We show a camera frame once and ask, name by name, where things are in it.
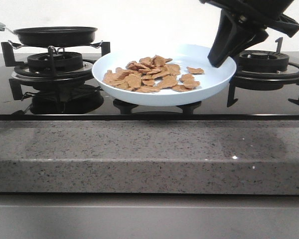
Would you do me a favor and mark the right black gas burner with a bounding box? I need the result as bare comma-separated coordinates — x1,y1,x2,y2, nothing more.
237,50,290,73

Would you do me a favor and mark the left silver stove knob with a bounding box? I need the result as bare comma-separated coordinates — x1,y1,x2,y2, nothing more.
113,99,139,111

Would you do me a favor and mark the grey cabinet drawer front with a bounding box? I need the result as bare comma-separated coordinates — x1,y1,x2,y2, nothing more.
0,194,299,239

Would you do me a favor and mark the silver wire pan stand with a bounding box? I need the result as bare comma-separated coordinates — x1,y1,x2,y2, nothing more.
7,40,111,56

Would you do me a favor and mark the silver stove knob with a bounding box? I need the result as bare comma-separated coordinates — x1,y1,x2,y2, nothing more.
113,99,139,111
177,101,201,111

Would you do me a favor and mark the right black pan support grate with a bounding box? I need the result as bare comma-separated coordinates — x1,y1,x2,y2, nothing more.
227,37,299,107

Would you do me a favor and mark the light blue plate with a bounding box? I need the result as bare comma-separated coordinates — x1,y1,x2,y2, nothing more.
92,43,236,107

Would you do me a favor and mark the black frying pan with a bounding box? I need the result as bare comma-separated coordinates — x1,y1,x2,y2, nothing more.
10,26,98,47

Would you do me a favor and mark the black gas burner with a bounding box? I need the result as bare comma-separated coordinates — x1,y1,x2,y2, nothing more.
237,50,290,73
27,52,83,72

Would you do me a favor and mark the left black gas burner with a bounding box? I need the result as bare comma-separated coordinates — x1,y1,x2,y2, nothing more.
27,52,83,72

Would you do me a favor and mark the right silver stove knob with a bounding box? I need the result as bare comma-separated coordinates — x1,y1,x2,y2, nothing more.
177,101,201,111

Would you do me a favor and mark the black glass gas cooktop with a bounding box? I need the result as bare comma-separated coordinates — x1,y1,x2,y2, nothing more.
0,51,299,120

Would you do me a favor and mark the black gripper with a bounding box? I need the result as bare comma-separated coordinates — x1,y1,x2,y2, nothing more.
201,0,299,68

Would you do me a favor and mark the brown meat slices pile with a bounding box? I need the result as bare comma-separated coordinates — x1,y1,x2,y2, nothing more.
103,55,205,93

